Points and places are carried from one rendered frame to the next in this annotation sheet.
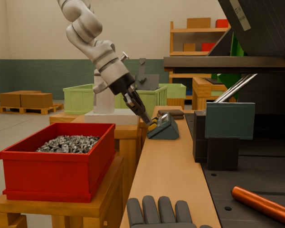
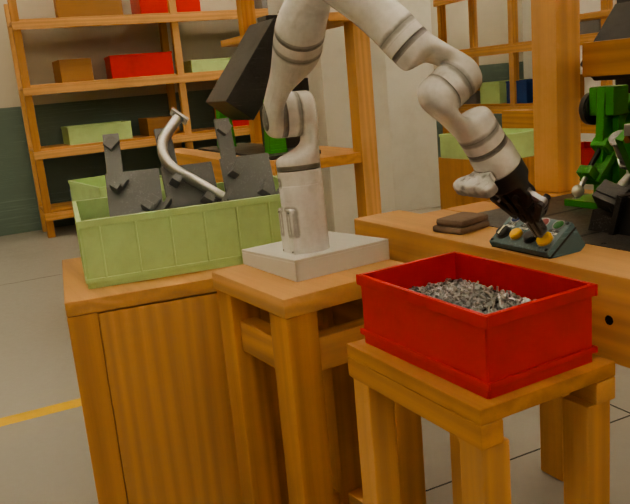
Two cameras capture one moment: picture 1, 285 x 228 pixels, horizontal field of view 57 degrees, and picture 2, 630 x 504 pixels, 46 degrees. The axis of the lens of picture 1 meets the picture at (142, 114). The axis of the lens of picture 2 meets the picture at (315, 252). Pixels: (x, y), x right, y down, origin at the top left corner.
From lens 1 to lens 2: 1.02 m
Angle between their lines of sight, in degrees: 33
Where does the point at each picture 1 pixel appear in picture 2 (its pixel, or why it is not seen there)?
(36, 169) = (531, 331)
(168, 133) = (573, 242)
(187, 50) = (73, 78)
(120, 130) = not seen: hidden behind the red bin
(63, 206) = (575, 376)
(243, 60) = not seen: outside the picture
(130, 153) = not seen: hidden behind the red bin
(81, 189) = (584, 343)
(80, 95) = (131, 231)
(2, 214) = (497, 423)
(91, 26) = (478, 80)
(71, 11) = (427, 53)
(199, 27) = (93, 13)
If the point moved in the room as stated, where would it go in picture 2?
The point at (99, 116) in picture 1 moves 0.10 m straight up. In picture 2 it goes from (324, 258) to (319, 209)
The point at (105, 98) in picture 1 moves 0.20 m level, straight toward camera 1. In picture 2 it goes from (320, 216) to (392, 224)
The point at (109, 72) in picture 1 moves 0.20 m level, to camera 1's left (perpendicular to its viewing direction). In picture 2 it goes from (506, 156) to (412, 173)
